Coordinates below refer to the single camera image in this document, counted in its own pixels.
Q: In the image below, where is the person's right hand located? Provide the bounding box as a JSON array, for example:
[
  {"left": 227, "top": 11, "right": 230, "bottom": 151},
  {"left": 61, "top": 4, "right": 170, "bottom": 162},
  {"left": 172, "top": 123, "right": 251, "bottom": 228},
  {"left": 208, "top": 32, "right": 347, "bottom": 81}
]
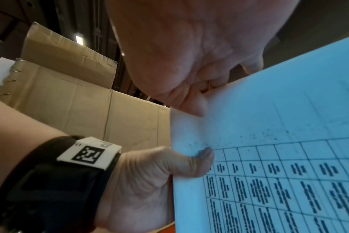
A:
[{"left": 105, "top": 0, "right": 301, "bottom": 118}]

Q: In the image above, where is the person's left hand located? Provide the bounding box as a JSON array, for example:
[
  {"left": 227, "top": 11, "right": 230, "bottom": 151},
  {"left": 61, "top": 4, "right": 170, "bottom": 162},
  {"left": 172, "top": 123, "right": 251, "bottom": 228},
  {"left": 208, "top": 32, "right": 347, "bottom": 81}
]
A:
[{"left": 94, "top": 146, "right": 215, "bottom": 233}]

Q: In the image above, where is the white printed table sheet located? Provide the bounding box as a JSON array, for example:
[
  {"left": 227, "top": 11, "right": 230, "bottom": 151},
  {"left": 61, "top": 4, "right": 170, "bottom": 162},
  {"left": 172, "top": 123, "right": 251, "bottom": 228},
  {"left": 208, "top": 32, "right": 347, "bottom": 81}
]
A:
[{"left": 169, "top": 33, "right": 349, "bottom": 233}]

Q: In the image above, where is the person's left forearm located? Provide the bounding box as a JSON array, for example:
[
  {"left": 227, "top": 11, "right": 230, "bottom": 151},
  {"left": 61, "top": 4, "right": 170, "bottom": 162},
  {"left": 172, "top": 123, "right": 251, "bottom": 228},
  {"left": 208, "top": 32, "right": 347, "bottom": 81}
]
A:
[{"left": 0, "top": 95, "right": 77, "bottom": 183}]

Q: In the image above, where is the orange object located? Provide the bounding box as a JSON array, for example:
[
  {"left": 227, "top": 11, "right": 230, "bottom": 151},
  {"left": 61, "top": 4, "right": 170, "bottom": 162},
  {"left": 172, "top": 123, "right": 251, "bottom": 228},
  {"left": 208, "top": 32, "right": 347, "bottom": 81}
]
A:
[{"left": 153, "top": 221, "right": 177, "bottom": 233}]

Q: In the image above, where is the white marker tag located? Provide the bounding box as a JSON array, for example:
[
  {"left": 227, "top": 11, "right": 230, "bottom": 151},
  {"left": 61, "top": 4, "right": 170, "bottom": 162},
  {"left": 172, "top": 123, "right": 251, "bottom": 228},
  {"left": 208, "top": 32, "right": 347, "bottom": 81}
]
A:
[{"left": 56, "top": 136, "right": 123, "bottom": 170}]

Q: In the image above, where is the brown cardboard box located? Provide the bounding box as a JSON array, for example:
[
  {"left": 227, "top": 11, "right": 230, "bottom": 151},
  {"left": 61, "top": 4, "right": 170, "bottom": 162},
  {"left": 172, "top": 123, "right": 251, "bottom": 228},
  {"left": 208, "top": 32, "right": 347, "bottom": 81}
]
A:
[{"left": 0, "top": 21, "right": 175, "bottom": 157}]

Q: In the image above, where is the white foam sheet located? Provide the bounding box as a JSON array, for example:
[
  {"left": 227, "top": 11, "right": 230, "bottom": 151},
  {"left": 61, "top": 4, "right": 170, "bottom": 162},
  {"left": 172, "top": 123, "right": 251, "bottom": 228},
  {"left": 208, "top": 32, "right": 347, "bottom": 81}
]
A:
[{"left": 0, "top": 57, "right": 16, "bottom": 97}]

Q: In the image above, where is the black wrist strap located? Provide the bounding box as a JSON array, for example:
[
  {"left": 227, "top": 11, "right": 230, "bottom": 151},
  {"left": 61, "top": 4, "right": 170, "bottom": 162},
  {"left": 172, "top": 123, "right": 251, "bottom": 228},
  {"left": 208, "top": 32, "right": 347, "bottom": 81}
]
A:
[{"left": 0, "top": 135, "right": 122, "bottom": 233}]

